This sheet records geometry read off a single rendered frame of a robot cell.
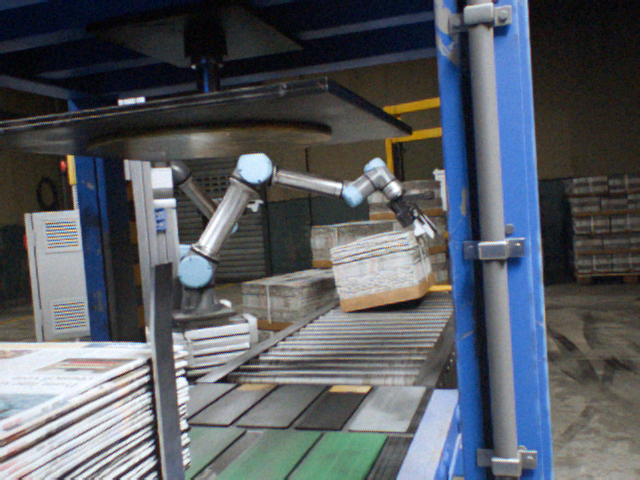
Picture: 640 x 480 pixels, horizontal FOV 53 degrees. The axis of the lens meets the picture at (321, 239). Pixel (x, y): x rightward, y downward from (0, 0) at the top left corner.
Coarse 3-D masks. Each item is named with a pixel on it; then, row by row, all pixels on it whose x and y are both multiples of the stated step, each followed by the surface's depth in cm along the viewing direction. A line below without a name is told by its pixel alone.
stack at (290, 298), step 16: (304, 272) 344; (320, 272) 339; (256, 288) 309; (272, 288) 302; (288, 288) 296; (304, 288) 296; (320, 288) 306; (336, 288) 317; (256, 304) 311; (272, 304) 304; (288, 304) 297; (304, 304) 296; (320, 304) 306; (272, 320) 305; (288, 320) 298
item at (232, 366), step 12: (336, 300) 254; (324, 312) 227; (300, 324) 207; (276, 336) 191; (288, 336) 191; (252, 348) 176; (264, 348) 175; (240, 360) 163; (216, 372) 153; (228, 372) 152
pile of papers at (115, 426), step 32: (0, 352) 63; (32, 352) 62; (64, 352) 60; (96, 352) 59; (128, 352) 58; (0, 384) 50; (32, 384) 49; (64, 384) 48; (96, 384) 49; (128, 384) 53; (0, 416) 42; (32, 416) 42; (64, 416) 45; (96, 416) 49; (128, 416) 52; (0, 448) 40; (32, 448) 42; (64, 448) 45; (96, 448) 48; (128, 448) 52
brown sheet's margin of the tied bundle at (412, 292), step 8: (424, 280) 229; (408, 288) 216; (416, 288) 216; (424, 288) 225; (360, 296) 222; (368, 296) 221; (376, 296) 220; (384, 296) 219; (392, 296) 218; (400, 296) 217; (408, 296) 217; (416, 296) 216; (344, 304) 224; (352, 304) 223; (360, 304) 222; (368, 304) 221; (376, 304) 220
